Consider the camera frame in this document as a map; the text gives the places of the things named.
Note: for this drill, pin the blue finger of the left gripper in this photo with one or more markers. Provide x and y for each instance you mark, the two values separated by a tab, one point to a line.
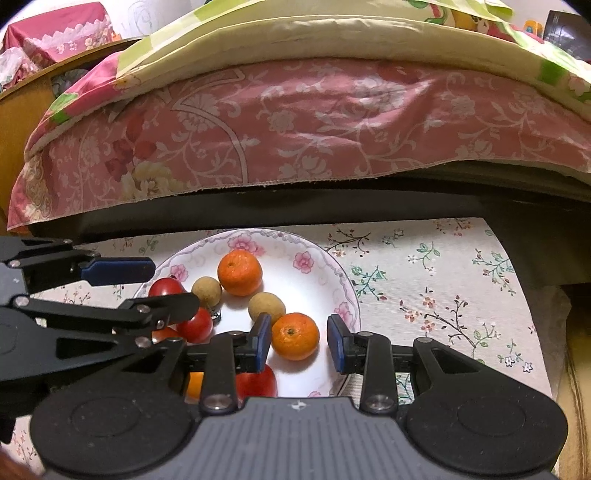
102	271

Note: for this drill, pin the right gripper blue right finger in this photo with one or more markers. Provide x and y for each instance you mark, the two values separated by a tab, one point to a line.
367	354

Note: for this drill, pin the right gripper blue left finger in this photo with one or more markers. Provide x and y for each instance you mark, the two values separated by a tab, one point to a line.
226	355

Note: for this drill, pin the large red tomato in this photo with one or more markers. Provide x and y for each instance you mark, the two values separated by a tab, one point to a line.
261	384

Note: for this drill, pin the cherry tomato with stem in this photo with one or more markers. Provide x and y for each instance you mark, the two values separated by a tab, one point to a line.
198	329

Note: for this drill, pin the small smooth orange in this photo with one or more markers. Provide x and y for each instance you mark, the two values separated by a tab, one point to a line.
194	386

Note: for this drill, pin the longan fruit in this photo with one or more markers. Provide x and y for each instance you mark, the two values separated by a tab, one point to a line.
266	303
208	291

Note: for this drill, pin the large mandarin orange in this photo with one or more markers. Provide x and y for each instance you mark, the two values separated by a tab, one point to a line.
295	337

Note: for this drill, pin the oval cherry tomato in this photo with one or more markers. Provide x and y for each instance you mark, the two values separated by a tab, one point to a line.
165	286

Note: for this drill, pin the small mandarin orange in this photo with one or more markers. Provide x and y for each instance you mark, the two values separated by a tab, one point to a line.
240	273

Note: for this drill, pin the white floral plate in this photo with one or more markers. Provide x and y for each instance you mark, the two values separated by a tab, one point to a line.
303	275

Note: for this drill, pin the floral tablecloth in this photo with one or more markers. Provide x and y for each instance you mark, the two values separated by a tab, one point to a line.
450	280

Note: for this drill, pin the wooden cabinet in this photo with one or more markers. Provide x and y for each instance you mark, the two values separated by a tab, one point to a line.
23	105

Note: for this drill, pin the pink floral bed sheet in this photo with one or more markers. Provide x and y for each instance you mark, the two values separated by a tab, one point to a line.
101	144

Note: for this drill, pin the pink cloth on cabinet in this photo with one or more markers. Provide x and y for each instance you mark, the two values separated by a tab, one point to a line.
35	43

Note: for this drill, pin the yellow green quilt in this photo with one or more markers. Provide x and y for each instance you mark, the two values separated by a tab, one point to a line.
229	33

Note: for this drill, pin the yellow toy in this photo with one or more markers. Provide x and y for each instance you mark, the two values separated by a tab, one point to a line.
534	28

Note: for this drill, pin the dark headboard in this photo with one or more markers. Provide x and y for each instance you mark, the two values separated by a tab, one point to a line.
570	32

